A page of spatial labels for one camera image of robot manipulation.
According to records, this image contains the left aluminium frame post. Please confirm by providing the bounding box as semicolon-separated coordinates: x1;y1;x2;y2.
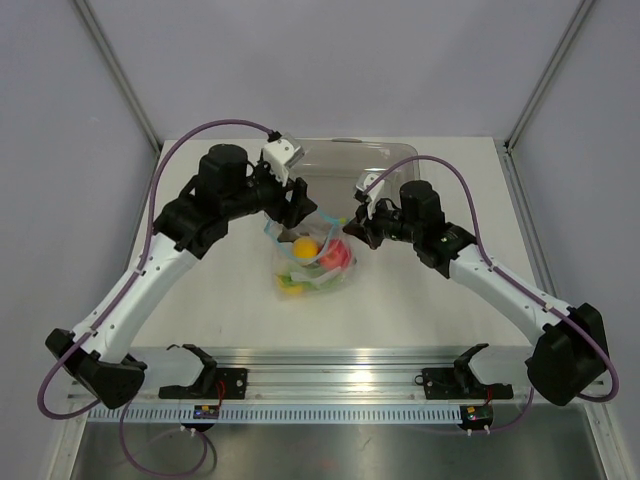
70;0;162;156

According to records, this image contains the red toy tomato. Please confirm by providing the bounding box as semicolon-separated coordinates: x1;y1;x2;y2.
319;239;352;271

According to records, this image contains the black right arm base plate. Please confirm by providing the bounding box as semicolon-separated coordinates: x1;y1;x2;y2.
414;367;514;401

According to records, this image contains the clear grey plastic tray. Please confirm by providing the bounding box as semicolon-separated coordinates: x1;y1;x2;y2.
292;139;418;208

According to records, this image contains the green toy grapes bunch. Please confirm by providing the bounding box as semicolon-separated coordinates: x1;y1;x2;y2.
276;265;344;292

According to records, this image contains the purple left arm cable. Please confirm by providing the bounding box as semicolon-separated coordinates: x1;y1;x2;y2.
38;118;281;475

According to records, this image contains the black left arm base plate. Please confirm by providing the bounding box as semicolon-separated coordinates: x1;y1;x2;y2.
158;367;249;400

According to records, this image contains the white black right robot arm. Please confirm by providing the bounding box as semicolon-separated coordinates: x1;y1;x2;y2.
343;173;609;406

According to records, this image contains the aluminium mounting rail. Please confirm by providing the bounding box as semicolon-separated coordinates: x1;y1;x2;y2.
67;347;609;404

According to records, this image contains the yellow toy lemon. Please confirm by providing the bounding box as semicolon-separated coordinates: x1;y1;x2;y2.
276;276;305;296

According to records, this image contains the aluminium frame post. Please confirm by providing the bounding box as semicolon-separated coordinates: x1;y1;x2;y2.
504;0;599;154
70;0;162;156

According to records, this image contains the orange toy fruit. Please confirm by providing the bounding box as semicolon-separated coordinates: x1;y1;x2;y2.
291;236;319;260

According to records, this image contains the left small circuit board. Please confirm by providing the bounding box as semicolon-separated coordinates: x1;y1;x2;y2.
193;405;220;420

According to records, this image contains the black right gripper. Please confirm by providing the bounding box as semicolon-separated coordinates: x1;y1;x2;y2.
344;193;422;250

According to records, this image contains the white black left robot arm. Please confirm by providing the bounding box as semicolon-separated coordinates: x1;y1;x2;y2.
45;138;317;409

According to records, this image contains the white slotted cable duct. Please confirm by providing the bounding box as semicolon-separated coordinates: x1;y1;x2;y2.
88;403;462;425

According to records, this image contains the clear zip top bag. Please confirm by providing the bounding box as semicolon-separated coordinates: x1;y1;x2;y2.
264;210;357;298

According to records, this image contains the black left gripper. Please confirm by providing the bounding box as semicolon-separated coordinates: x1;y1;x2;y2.
223;158;317;229

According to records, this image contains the small circuit board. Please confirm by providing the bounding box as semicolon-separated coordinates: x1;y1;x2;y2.
463;404;494;429
193;405;220;420

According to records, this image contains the right aluminium frame post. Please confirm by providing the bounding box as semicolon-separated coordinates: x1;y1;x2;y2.
504;0;599;154

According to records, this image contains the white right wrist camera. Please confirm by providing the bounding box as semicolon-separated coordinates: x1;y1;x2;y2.
354;171;385;220

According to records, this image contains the right small circuit board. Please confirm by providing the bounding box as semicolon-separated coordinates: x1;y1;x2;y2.
463;404;494;429

